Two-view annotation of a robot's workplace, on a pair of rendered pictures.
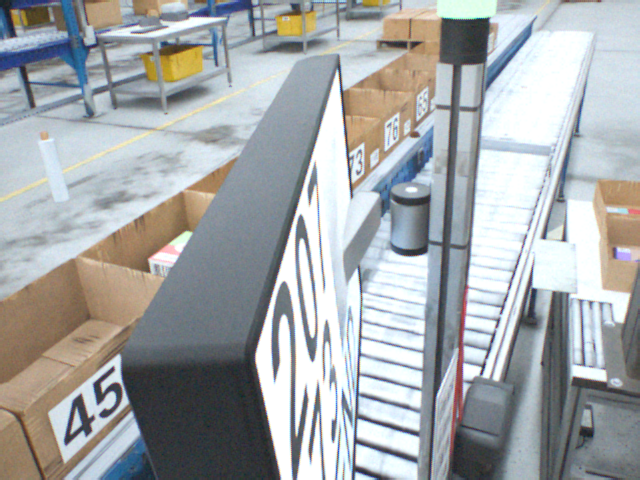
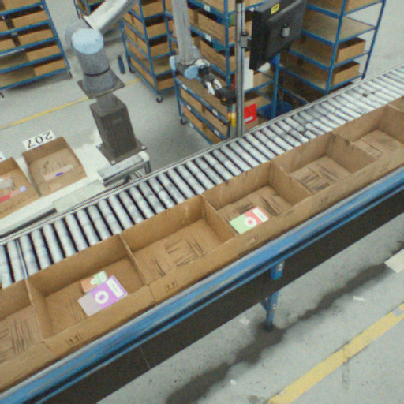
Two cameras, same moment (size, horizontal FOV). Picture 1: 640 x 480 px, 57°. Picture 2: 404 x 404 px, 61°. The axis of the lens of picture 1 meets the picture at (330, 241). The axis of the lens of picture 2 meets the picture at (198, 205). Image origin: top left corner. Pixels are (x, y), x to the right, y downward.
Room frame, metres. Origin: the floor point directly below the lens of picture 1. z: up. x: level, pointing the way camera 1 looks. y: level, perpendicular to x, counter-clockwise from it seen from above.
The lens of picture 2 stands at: (2.19, 0.82, 2.15)
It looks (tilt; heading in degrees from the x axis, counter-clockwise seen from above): 48 degrees down; 220
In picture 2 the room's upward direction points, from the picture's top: 8 degrees counter-clockwise
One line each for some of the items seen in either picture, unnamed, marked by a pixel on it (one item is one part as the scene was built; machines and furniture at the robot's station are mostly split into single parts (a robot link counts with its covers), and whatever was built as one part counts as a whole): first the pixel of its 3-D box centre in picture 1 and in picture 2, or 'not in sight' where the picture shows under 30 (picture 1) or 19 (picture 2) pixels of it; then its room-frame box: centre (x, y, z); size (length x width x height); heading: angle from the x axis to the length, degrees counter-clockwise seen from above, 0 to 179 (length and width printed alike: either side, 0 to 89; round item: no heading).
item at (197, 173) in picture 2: (361, 387); (208, 185); (1.04, -0.06, 0.72); 0.52 x 0.05 x 0.05; 65
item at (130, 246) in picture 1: (187, 259); (255, 207); (1.24, 0.35, 0.96); 0.39 x 0.29 x 0.17; 155
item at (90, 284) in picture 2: not in sight; (96, 283); (1.90, -0.04, 0.91); 0.10 x 0.06 x 0.05; 154
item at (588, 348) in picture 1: (587, 333); (121, 166); (1.18, -0.64, 0.74); 0.28 x 0.02 x 0.02; 160
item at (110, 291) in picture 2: not in sight; (105, 301); (1.94, 0.06, 0.92); 0.16 x 0.11 x 0.07; 165
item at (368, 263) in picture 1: (425, 276); (127, 225); (1.51, -0.28, 0.72); 0.52 x 0.05 x 0.05; 65
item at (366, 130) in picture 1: (322, 154); (91, 292); (1.95, 0.01, 0.96); 0.39 x 0.29 x 0.17; 155
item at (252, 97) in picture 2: not in sight; (231, 97); (-0.06, -0.56, 0.59); 0.40 x 0.30 x 0.10; 63
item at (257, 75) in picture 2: not in sight; (230, 74); (-0.06, -0.56, 0.79); 0.40 x 0.30 x 0.10; 66
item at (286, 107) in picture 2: not in sight; (275, 121); (-0.50, -0.34, 0.15); 0.31 x 0.31 x 0.29
